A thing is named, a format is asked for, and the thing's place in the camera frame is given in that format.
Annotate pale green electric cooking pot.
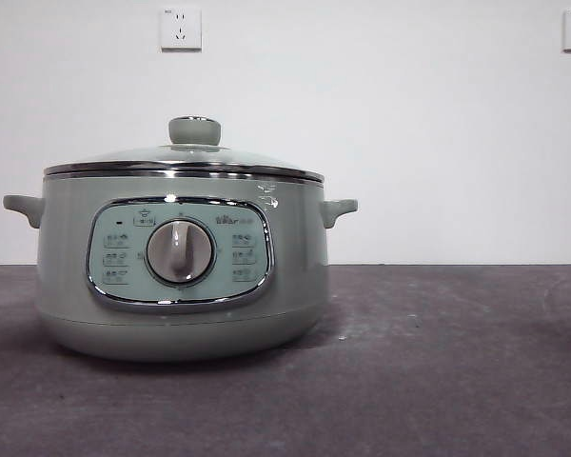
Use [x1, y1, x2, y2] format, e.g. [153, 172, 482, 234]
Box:
[2, 167, 359, 364]

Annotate glass lid with green knob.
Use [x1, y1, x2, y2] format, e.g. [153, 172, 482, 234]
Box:
[45, 115, 325, 185]

